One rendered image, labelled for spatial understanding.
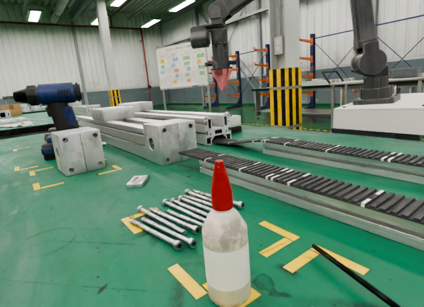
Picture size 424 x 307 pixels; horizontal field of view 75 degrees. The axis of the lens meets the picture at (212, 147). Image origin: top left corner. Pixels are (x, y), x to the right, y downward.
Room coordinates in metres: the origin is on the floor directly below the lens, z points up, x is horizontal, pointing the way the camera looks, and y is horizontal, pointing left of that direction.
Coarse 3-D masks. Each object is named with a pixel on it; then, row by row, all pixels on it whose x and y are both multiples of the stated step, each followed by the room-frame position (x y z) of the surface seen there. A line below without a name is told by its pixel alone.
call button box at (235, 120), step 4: (232, 116) 0.99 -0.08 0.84; (236, 116) 0.99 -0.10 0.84; (240, 116) 1.00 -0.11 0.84; (228, 120) 0.96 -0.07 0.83; (232, 120) 0.97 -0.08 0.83; (236, 120) 0.98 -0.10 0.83; (240, 120) 1.00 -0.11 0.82; (232, 124) 0.97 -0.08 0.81; (236, 124) 0.98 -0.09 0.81; (240, 124) 1.00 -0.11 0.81; (228, 128) 0.97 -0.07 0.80; (232, 128) 0.97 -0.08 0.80; (236, 128) 0.98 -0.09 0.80; (240, 128) 0.99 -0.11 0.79; (232, 132) 0.97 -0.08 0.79; (236, 132) 0.98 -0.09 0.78
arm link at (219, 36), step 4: (208, 28) 1.01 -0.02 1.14; (212, 28) 0.99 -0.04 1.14; (216, 28) 0.98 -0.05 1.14; (220, 28) 0.98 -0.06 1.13; (224, 28) 0.98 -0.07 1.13; (208, 32) 1.00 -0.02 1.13; (212, 32) 0.99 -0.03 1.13; (216, 32) 0.98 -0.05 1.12; (220, 32) 0.98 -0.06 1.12; (224, 32) 0.98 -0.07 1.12; (208, 36) 0.99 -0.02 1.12; (212, 36) 0.99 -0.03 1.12; (216, 36) 0.98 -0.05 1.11; (220, 36) 0.98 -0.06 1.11; (224, 36) 0.98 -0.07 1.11; (208, 40) 1.00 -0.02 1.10; (212, 40) 0.99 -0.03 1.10; (216, 40) 0.98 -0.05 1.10; (220, 40) 0.98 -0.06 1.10; (224, 40) 0.98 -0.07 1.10; (212, 44) 0.99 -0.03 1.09; (216, 44) 0.99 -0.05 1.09; (224, 44) 0.99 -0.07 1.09
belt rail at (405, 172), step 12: (264, 144) 0.65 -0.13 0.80; (276, 144) 0.62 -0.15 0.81; (288, 156) 0.60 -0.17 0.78; (300, 156) 0.57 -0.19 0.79; (312, 156) 0.56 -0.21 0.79; (324, 156) 0.53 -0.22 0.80; (336, 156) 0.51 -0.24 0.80; (348, 156) 0.49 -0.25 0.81; (348, 168) 0.49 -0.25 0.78; (360, 168) 0.47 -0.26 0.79; (372, 168) 0.45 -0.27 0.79; (384, 168) 0.44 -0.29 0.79; (396, 168) 0.42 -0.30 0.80; (408, 168) 0.41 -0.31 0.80; (420, 168) 0.40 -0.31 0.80; (408, 180) 0.41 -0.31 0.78; (420, 180) 0.40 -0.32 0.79
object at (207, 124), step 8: (136, 112) 1.23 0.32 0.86; (144, 112) 1.19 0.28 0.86; (152, 112) 1.26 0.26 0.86; (160, 112) 1.20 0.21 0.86; (168, 112) 1.13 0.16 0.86; (176, 112) 1.08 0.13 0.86; (184, 112) 1.04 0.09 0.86; (192, 112) 0.99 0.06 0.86; (200, 112) 0.97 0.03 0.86; (208, 112) 0.94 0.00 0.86; (160, 120) 1.06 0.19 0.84; (200, 120) 0.82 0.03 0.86; (208, 120) 0.83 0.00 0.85; (216, 120) 0.87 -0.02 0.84; (224, 120) 0.85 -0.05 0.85; (200, 128) 0.82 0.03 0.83; (208, 128) 0.81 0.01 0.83; (216, 128) 0.84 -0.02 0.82; (224, 128) 0.85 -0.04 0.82; (200, 136) 0.83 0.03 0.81; (208, 136) 0.81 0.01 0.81; (216, 136) 0.89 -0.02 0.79; (224, 136) 0.86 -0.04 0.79; (208, 144) 0.81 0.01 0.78
